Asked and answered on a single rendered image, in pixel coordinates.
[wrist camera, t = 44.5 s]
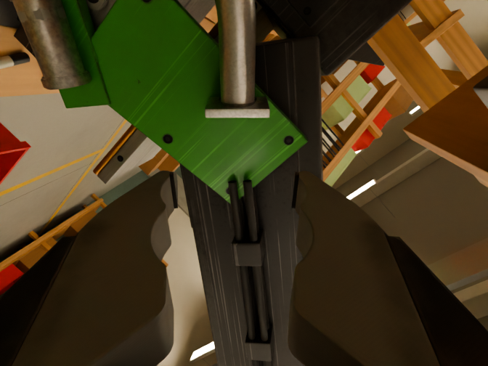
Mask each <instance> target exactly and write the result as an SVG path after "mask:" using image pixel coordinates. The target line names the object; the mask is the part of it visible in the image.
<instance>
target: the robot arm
mask: <svg viewBox="0 0 488 366"><path fill-rule="evenodd" d="M175 208H178V181H177V175H176V172H175V171H159V172H158V173H156V174H154V175H153V176H151V177H150V178H149V179H147V180H145V181H144V182H142V183H141V184H139V185H137V186H136V187H135V188H133V189H131V190H129V191H128V192H127V193H125V194H124V195H122V196H120V197H119V198H117V199H116V200H114V201H113V202H112V203H110V204H109V205H108V206H106V207H105V208H103V209H102V210H101V211H100V212H99V213H98V214H97V215H96V216H94V217H93V218H92V219H91V220H90V221H89V222H88V223H87V224H86V225H85V226H84V227H83V228H82V229H81V230H80V231H79V232H78V233H77V234H76V235H75V236H70V237H62V238H61V239H60V240H59V241H58V242H57V243H56V244H55V245H54V246H53V247H52V248H51V249H50V250H49V251H47V252H46V253H45V254H44V255H43V256H42V257H41V258H40V259H39V260H38V261H37V262H36V263H35V264H34V265H33V266H32V267H31V268H30V269H29V270H28V271H27V272H26V273H25V274H24V275H23V276H22V277H21V278H20V279H19V280H18V281H17V282H16V283H15V284H14V285H13V286H12V287H11V288H10V289H9V290H8V291H7V292H6V293H5V294H4V295H3V296H2V297H1V298H0V366H157V365H158V364H159V363H160V362H162V361H163V360H164V359H165V358H166V357H167V356H168V355H169V353H170V352H171V350H172V347H173V345H174V307H173V302H172V298H171V291H170V287H169V282H168V275H167V271H166V266H165V265H164V263H163V262H162V259H163V257H164V255H165V253H166V251H167V250H168V249H169V248H170V247H171V235H170V229H169V225H168V218H169V216H170V215H171V214H172V212H173V211H174V209H175ZM291 208H294V209H295V210H296V212H297V214H298V215H299V219H298V230H297V235H296V246H297V248H298V249H299V250H300V252H301V254H302V256H303V257H304V258H303V259H302V260H301V261H300V262H299V263H298V264H297V265H296V268H295V272H294V278H293V288H292V293H291V300H290V309H289V321H288V348H289V349H290V352H291V354H292V355H293V356H294V357H295V358H296V359H297V360H298V361H299V362H300V363H301V364H302V365H304V366H488V331H487V330H486V328H485V327H484V326H483V325H482V324H481V323H480V322H479V321H478V320H477V319H476V318H475V317H474V316H473V315H472V314H471V313H470V311H469V310H468V309H467V308H466V307H465V306H464V305H463V304H462V303H461V302H460V301H459V300H458V298H457V297H456V296H455V295H454V294H453V293H452V292H451V291H450V290H449V289H448V288H447V286H446V285H445V284H444V283H443V282H442V281H441V280H440V279H439V278H438V277H437V276H436V275H435V274H434V273H433V272H432V271H431V270H430V269H429V268H428V267H427V266H426V265H425V264H424V263H423V261H422V260H421V259H420V258H419V257H418V256H417V255H416V254H415V253H414V252H413V251H412V249H411V248H410V247H409V246H408V245H407V244H406V243H405V242H404V241H403V240H402V239H401V238H400V237H394V236H388V235H387V234H386V233H385V232H384V231H383V229H382V228H381V227H380V226H379V225H378V224H377V223H376V222H375V221H374V220H373V219H372V218H371V217H370V216H369V215H368V214H367V213H366V212H365V211H363V210H362V209H361V208H360V207H359V206H358V205H357V204H356V203H354V202H353V201H351V200H350V199H348V198H347V197H346V196H344V195H342V194H341V193H340V192H339V191H337V190H335V189H334V188H332V187H331V186H330V185H329V184H327V183H325V182H324V181H322V180H321V179H319V178H318V177H317V176H315V175H314V174H312V173H311V172H309V171H300V172H295V173H294V180H293V197H292V207H291Z"/></svg>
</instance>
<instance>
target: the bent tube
mask: <svg viewBox="0 0 488 366"><path fill-rule="evenodd" d="M214 1H215V5H216V11H217V17H218V30H219V67H220V86H221V96H220V97H209V100H208V103H207V105H206V108H205V116H206V118H269V117H270V109H269V103H268V100H267V98H266V97H255V66H256V5H255V0H214Z"/></svg>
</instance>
